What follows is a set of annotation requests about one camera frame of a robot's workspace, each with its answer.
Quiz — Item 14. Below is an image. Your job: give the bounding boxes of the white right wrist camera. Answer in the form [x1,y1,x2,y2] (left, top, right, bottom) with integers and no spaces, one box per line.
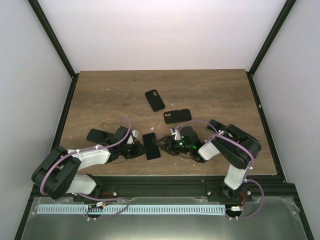
[170,127,181,141]

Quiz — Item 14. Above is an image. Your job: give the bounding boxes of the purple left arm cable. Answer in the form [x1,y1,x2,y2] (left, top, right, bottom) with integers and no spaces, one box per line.
[39,116,133,222]

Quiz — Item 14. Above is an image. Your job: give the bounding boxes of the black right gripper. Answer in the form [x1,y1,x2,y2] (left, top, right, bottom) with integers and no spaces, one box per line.
[154,136,192,157]

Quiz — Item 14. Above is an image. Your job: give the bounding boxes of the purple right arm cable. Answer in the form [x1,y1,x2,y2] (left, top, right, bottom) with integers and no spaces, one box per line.
[174,118,266,221]

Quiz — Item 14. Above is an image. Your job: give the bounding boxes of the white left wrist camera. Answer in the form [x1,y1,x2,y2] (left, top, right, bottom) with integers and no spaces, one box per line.
[126,129,139,145]

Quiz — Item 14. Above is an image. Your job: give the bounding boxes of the black smartphone left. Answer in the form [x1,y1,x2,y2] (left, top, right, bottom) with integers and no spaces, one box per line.
[86,128,114,144]

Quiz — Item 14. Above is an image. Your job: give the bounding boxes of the purple edged smartphone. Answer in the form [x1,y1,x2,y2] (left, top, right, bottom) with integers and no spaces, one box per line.
[142,132,161,161]

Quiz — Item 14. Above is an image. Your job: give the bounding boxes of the teal edged smartphone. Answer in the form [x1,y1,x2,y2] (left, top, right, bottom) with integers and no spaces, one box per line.
[206,119,226,134]

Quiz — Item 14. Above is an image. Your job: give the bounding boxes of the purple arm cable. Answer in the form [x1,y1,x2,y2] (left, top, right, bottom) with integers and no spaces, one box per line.
[174,118,266,221]
[39,116,133,222]

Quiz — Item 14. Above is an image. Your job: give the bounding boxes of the black frame post right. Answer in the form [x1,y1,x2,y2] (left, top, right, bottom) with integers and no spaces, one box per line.
[248,0,297,76]

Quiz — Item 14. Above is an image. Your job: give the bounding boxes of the black frame post left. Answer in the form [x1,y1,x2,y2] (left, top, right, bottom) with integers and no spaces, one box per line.
[26,0,77,78]

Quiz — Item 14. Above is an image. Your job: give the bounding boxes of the light blue slotted cable duct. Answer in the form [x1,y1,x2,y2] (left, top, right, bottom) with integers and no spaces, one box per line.
[36,204,226,216]

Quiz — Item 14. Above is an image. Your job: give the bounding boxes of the metal sheet front panel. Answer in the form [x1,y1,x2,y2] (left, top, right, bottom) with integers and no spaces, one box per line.
[21,197,308,240]

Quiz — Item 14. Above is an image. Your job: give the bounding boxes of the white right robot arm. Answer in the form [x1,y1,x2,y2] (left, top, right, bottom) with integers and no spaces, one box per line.
[151,123,262,202]

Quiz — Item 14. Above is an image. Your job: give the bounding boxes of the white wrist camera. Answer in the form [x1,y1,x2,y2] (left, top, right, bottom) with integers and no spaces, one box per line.
[126,129,139,145]
[170,127,181,141]

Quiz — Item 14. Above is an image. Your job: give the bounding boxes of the black phone case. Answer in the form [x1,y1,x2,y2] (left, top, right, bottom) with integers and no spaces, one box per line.
[145,89,166,112]
[163,109,192,124]

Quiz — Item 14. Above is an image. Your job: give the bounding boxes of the black frame post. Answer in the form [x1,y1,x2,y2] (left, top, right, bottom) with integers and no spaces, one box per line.
[26,0,77,78]
[248,0,297,76]

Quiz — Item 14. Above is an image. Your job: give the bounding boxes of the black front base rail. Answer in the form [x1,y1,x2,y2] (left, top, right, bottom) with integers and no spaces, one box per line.
[31,174,298,203]

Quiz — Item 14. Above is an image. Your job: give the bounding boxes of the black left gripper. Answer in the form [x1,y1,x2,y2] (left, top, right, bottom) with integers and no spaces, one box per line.
[120,141,148,160]

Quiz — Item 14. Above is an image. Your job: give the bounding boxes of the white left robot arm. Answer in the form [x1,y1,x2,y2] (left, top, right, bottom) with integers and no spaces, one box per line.
[31,126,145,202]

